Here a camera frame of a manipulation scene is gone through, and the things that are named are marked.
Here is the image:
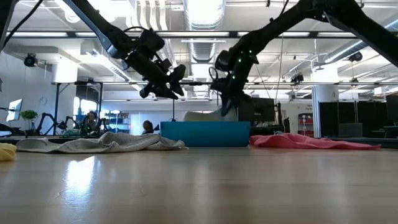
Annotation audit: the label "sage green microfiber towel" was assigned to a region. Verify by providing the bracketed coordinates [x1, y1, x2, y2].
[183, 107, 239, 123]

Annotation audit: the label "grey microfiber towel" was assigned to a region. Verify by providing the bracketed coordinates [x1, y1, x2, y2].
[15, 131, 187, 154]

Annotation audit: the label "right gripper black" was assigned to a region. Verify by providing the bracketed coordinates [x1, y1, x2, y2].
[217, 73, 249, 118]

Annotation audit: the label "black hanging cable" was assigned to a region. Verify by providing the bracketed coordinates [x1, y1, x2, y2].
[0, 0, 45, 48]

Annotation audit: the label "black background monitor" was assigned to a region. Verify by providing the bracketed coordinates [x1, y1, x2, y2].
[238, 97, 276, 123]

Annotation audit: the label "black background rig frame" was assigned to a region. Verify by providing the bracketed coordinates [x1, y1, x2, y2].
[51, 81, 104, 134]

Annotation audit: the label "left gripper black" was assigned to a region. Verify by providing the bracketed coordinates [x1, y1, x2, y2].
[126, 52, 187, 100]

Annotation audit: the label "seated person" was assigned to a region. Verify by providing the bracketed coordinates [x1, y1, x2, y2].
[142, 120, 155, 136]
[83, 110, 98, 134]

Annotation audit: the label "background computer monitor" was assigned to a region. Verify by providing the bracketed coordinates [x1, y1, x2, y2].
[6, 98, 23, 123]

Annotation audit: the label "pink microfiber towel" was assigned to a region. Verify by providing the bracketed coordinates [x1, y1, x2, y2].
[248, 133, 382, 151]

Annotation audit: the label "black partition panels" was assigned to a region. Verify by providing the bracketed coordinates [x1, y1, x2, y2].
[319, 95, 398, 138]

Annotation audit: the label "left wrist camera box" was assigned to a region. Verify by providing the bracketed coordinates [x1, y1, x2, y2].
[154, 58, 173, 75]

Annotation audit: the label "red and white shelf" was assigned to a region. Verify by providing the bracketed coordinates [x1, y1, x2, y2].
[297, 113, 313, 136]

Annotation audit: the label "green background plant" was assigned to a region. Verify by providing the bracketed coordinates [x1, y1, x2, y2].
[19, 109, 39, 131]

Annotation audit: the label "blue plastic bin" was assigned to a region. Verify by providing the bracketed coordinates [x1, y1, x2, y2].
[160, 121, 251, 148]

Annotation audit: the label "yellow microfiber towel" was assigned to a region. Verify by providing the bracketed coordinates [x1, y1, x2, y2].
[0, 142, 17, 162]

